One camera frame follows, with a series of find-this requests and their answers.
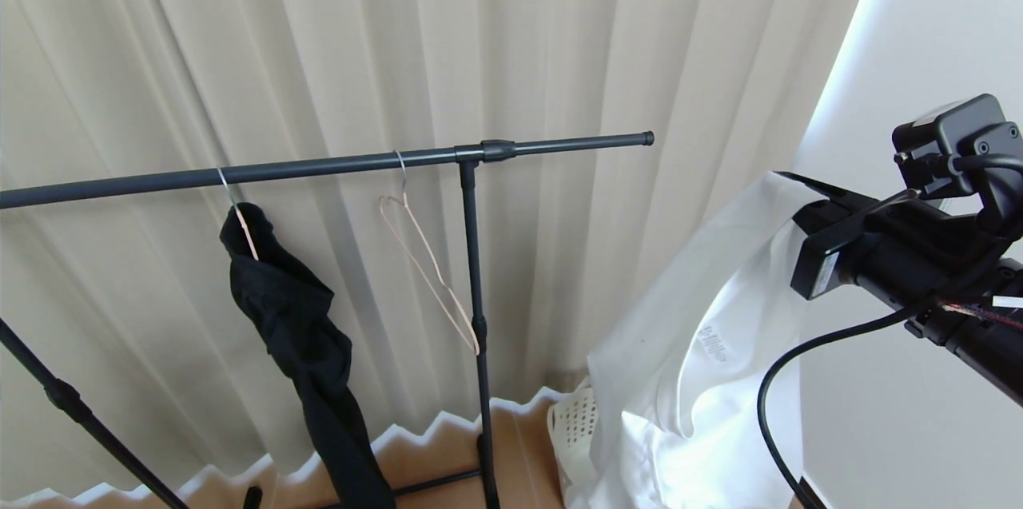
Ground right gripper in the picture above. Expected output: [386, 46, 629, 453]
[778, 171, 993, 312]

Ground white garment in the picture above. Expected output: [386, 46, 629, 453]
[561, 170, 834, 509]

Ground pink clothes hanger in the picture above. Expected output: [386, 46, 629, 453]
[378, 150, 483, 357]
[217, 166, 261, 263]

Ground black shorts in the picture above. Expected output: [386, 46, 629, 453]
[219, 202, 397, 509]

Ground white laundry basket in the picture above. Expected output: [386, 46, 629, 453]
[547, 384, 601, 507]

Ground black clothes rack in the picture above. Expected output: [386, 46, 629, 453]
[0, 131, 655, 509]

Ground beige curtain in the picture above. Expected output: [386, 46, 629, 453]
[0, 0, 885, 507]

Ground black cable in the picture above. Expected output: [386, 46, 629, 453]
[756, 249, 1013, 509]

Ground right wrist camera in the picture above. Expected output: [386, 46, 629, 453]
[892, 93, 1023, 216]

